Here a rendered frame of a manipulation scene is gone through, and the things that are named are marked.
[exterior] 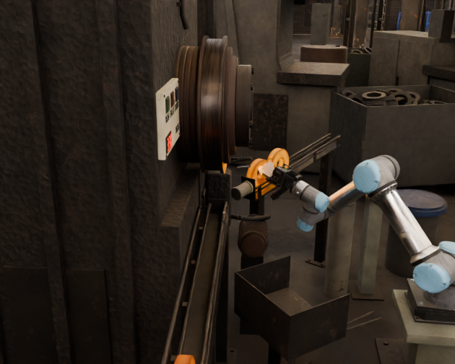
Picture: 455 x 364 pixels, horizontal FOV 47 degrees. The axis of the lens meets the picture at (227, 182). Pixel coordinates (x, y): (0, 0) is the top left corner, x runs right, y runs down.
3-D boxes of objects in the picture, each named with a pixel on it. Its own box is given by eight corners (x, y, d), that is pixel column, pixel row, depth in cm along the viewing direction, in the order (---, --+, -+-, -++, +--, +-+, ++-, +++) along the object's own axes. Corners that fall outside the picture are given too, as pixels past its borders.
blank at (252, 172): (264, 153, 242) (271, 154, 240) (266, 184, 249) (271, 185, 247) (245, 165, 231) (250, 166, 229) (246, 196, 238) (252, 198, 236)
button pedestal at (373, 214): (353, 302, 269) (364, 189, 248) (346, 278, 292) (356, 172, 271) (385, 303, 268) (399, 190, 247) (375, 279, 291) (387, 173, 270)
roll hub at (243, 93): (234, 156, 174) (235, 71, 164) (237, 135, 200) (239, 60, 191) (251, 157, 173) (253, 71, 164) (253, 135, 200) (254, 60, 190)
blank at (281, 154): (264, 154, 242) (271, 155, 240) (283, 143, 253) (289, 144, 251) (266, 184, 249) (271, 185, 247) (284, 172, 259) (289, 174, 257)
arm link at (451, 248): (470, 276, 202) (478, 245, 197) (456, 289, 193) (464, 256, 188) (440, 264, 210) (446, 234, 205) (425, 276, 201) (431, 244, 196)
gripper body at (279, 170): (282, 162, 233) (305, 175, 228) (276, 178, 238) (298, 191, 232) (273, 166, 228) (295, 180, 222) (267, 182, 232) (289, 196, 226)
